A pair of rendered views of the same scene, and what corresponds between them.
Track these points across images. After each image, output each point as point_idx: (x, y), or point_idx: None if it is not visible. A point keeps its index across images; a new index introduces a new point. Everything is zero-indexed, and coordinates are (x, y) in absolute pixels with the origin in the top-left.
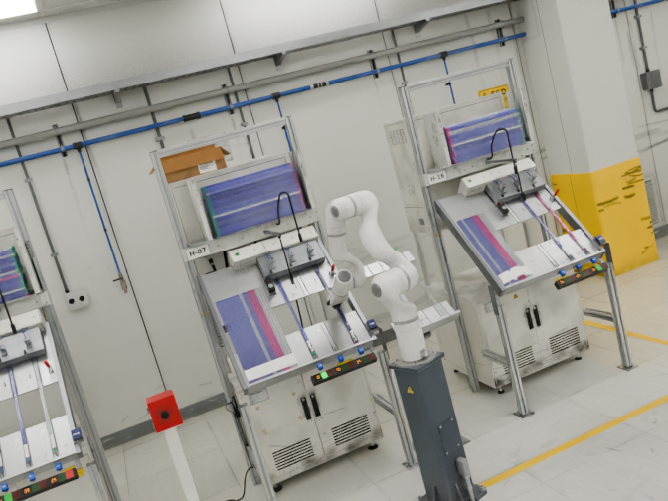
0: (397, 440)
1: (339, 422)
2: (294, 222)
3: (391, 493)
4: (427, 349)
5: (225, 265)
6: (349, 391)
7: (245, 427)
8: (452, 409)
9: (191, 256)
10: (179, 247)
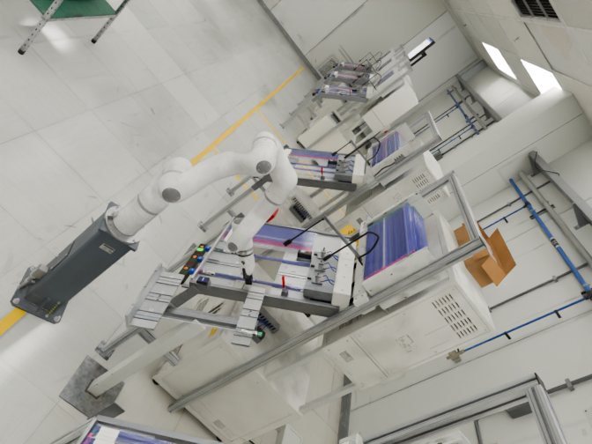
0: (140, 394)
1: None
2: (359, 279)
3: (102, 305)
4: (120, 236)
5: None
6: (198, 337)
7: None
8: (70, 255)
9: (362, 224)
10: None
